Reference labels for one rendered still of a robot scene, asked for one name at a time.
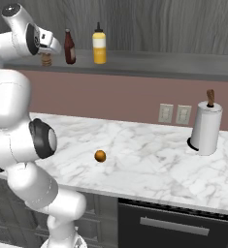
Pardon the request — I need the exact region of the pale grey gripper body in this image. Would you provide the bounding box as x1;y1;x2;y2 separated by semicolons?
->
37;34;63;56

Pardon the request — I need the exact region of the white paper towel roll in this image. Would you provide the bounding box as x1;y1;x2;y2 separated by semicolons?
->
190;100;224;157

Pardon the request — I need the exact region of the orange fruit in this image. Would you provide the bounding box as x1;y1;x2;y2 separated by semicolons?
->
94;149;107;164

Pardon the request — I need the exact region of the grey cabinet shelf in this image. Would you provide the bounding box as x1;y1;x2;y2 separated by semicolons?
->
2;47;228;83

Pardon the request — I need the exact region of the grey dishwasher handle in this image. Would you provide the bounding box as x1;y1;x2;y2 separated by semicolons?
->
139;216;211;237

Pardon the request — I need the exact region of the brown wooden shaker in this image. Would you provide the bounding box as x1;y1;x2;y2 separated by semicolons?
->
41;53;53;68

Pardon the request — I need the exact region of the white wall outlet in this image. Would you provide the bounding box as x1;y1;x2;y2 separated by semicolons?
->
175;104;193;126
158;103;175;124

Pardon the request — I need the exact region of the black dishwasher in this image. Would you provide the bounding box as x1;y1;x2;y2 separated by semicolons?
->
117;198;228;248

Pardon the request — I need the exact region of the yellow mustard bottle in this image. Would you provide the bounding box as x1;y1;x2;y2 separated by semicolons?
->
92;21;108;65

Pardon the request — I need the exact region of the dark red ketchup bottle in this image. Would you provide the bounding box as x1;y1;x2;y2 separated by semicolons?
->
63;28;77;65

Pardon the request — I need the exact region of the dark grey lower cabinet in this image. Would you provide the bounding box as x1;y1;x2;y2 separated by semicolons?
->
0;175;119;248

